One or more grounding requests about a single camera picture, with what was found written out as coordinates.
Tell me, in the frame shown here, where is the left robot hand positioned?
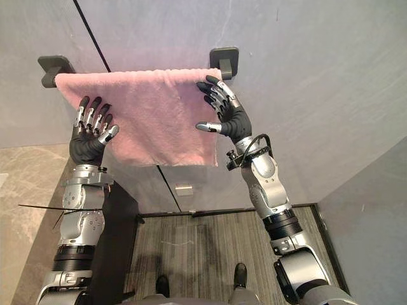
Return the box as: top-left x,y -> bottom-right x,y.
69,96 -> 120,166

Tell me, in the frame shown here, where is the robot dark foot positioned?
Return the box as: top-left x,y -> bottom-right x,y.
233,262 -> 248,290
155,274 -> 170,297

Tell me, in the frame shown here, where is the silver wall socket plate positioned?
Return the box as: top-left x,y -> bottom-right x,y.
174,182 -> 194,196

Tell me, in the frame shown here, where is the pink towel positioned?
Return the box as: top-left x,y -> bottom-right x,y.
54,67 -> 223,167

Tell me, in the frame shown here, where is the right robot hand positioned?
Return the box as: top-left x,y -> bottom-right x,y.
195,75 -> 254,144

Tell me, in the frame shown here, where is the dark grey towel rail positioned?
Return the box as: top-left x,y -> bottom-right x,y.
37,47 -> 240,88

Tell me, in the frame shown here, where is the robot right dark foot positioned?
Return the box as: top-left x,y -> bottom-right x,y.
233,262 -> 248,290

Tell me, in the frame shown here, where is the robot left dark foot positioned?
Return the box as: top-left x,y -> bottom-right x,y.
155,274 -> 170,297

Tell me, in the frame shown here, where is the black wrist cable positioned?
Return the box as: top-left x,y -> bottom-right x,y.
238,133 -> 272,168

